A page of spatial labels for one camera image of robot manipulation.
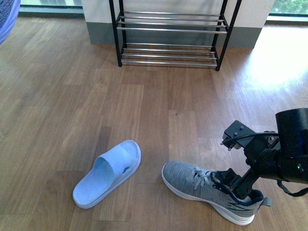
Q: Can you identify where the black metal shoe rack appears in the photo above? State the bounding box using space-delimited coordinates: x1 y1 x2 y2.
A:
109 0 242 71

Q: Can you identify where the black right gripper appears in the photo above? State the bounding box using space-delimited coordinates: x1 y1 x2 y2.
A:
213 132 280 199

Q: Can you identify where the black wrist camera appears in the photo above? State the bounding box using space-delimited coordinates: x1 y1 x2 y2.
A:
220 120 256 151

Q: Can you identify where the grey knit sneaker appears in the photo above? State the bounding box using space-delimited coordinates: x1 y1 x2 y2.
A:
162 161 271 226

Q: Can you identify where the black cable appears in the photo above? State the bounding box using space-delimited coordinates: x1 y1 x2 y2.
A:
276 179 308 197

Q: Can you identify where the purple blue fabric object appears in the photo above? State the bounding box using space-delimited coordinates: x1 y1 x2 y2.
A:
0 0 21 44

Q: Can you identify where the light blue slipper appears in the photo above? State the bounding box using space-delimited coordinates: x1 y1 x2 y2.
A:
73 140 141 209

